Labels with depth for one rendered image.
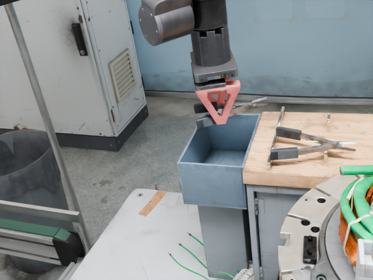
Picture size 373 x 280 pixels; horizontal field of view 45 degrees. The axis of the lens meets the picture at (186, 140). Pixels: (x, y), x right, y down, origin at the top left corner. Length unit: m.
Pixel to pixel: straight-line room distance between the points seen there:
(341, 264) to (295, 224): 0.08
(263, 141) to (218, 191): 0.11
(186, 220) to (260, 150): 0.37
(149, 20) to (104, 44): 2.08
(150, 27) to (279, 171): 0.28
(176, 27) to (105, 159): 2.26
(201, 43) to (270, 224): 0.31
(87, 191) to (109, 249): 1.60
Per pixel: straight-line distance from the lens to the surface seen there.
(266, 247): 0.79
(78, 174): 2.78
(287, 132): 0.72
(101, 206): 2.46
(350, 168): 0.53
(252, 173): 0.68
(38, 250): 1.21
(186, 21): 0.64
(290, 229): 0.54
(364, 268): 0.39
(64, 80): 2.81
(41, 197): 1.97
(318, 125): 0.79
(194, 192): 0.75
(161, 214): 1.08
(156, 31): 0.62
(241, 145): 0.87
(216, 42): 0.67
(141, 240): 1.02
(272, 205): 0.73
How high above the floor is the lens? 1.46
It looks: 31 degrees down
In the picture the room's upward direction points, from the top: 9 degrees counter-clockwise
